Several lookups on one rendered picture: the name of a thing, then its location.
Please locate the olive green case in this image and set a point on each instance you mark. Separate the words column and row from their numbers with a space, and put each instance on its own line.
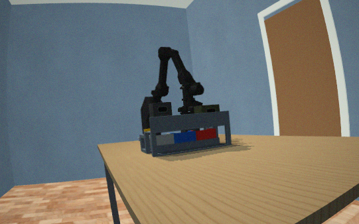
column 206, row 108

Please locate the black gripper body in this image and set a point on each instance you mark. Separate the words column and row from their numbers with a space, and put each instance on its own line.
column 187, row 104

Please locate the grey metal shelf rack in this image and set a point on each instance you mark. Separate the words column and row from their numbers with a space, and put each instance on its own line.
column 170, row 123

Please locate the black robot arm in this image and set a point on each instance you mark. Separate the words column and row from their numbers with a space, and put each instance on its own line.
column 184, row 76

